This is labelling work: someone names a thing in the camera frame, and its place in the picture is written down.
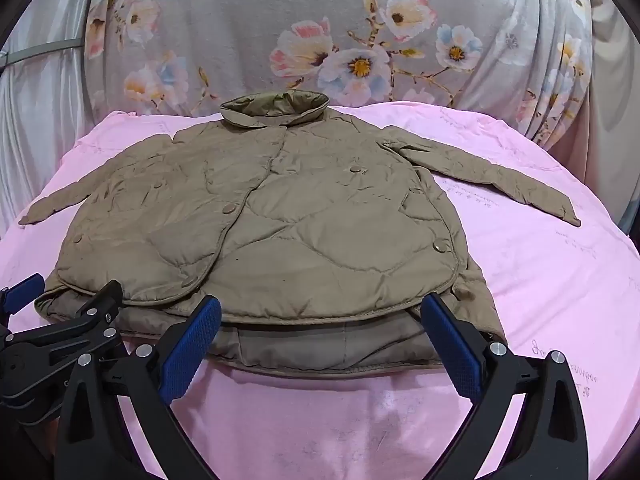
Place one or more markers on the olive quilted jacket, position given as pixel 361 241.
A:
pixel 300 220

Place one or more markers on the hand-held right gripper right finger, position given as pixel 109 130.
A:
pixel 452 347

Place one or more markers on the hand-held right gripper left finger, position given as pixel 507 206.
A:
pixel 190 350

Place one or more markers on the white pleated curtain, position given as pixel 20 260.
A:
pixel 45 120

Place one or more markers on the grey floral bed sheet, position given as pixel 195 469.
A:
pixel 240 20

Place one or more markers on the pink blanket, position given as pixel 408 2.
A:
pixel 525 280

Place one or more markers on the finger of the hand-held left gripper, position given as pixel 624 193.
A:
pixel 22 287
pixel 95 317

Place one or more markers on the grey metal bar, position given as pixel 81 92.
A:
pixel 40 51

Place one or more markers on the white cloth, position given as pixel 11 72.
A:
pixel 615 135

